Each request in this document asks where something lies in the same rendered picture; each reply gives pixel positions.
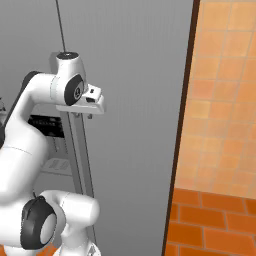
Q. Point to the dark brown side panel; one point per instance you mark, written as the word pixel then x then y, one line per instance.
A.
pixel 181 110

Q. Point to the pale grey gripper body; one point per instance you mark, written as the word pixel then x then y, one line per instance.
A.
pixel 93 107

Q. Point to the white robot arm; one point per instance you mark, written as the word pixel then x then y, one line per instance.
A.
pixel 20 160

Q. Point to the plain grey fridge door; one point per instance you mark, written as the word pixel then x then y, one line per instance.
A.
pixel 133 100

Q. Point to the grey fridge door with dispenser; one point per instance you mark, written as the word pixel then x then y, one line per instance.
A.
pixel 26 33

